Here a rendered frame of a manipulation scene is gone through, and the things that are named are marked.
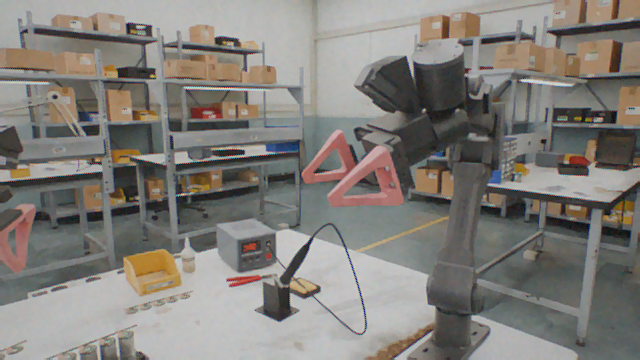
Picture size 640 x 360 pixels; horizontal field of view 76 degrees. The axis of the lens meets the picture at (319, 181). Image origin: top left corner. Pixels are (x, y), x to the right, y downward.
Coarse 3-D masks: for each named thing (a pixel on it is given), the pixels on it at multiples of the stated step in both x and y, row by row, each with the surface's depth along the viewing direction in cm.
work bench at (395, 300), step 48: (288, 240) 131; (96, 288) 97; (192, 288) 97; (240, 288) 97; (336, 288) 97; (384, 288) 97; (0, 336) 76; (48, 336) 76; (96, 336) 77; (144, 336) 77; (192, 336) 77; (240, 336) 77; (288, 336) 77; (336, 336) 77; (384, 336) 77
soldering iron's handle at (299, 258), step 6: (312, 240) 77; (306, 246) 77; (300, 252) 78; (306, 252) 78; (294, 258) 79; (300, 258) 78; (294, 264) 79; (300, 264) 79; (288, 270) 81; (294, 270) 80; (282, 276) 82; (288, 276) 81; (282, 282) 82; (288, 282) 82
